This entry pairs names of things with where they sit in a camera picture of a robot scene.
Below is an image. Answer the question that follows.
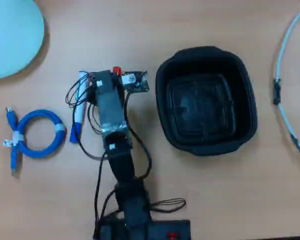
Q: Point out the light blue round plate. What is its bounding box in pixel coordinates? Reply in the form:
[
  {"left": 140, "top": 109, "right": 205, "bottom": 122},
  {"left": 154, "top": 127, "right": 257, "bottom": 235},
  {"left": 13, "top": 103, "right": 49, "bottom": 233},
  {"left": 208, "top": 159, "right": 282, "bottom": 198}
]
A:
[{"left": 0, "top": 0, "right": 45, "bottom": 80}]

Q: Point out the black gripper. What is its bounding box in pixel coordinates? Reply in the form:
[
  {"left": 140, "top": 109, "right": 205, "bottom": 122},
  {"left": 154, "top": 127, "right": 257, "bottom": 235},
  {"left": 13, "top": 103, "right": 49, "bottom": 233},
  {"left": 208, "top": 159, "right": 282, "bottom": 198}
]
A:
[{"left": 90, "top": 70, "right": 116, "bottom": 89}]

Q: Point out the black plastic bowl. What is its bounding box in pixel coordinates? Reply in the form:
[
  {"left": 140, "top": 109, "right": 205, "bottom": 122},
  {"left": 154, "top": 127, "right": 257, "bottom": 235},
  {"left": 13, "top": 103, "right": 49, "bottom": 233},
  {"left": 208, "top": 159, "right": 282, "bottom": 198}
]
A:
[{"left": 154, "top": 45, "right": 258, "bottom": 157}]

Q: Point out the black cable connector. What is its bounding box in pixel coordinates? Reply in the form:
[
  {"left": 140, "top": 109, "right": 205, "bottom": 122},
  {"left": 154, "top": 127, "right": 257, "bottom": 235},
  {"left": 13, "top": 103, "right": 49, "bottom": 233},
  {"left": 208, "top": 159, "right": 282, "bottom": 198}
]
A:
[{"left": 272, "top": 77, "right": 283, "bottom": 106}]

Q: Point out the white cable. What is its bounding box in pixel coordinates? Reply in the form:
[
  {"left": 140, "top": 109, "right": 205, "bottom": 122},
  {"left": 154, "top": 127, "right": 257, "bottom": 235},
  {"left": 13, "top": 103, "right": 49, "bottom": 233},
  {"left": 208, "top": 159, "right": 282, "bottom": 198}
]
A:
[{"left": 273, "top": 1, "right": 300, "bottom": 162}]

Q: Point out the black camera cable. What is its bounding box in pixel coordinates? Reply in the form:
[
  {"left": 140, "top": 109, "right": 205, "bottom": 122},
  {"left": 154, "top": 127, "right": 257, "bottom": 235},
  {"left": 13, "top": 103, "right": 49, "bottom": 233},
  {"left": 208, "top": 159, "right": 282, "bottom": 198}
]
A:
[{"left": 123, "top": 91, "right": 153, "bottom": 180}]

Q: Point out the thin black wire loop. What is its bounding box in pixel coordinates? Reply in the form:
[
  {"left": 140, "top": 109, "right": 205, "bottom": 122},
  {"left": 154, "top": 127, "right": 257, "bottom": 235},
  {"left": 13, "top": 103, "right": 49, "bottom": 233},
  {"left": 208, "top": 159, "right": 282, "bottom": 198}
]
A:
[{"left": 149, "top": 197, "right": 187, "bottom": 214}]

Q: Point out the coiled blue USB cable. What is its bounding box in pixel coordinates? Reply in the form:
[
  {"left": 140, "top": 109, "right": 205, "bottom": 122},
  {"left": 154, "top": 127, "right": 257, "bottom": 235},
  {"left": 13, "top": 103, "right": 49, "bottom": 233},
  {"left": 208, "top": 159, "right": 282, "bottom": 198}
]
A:
[{"left": 2, "top": 106, "right": 67, "bottom": 177}]

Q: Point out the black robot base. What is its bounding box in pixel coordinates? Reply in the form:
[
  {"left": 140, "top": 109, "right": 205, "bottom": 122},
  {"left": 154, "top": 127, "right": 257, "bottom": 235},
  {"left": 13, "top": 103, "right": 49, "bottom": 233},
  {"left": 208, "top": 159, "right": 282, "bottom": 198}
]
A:
[{"left": 93, "top": 217, "right": 192, "bottom": 240}]

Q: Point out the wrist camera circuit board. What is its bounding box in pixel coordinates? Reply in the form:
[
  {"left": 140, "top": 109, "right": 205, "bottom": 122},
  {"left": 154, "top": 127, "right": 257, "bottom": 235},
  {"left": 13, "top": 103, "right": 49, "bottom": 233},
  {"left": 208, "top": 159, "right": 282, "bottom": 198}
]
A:
[{"left": 119, "top": 70, "right": 150, "bottom": 93}]

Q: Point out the white marker with blue cap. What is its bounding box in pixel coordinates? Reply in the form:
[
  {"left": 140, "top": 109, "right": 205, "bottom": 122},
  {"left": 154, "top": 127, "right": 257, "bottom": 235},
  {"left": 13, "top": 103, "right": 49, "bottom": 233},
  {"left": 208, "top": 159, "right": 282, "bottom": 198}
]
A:
[{"left": 69, "top": 71, "right": 91, "bottom": 144}]

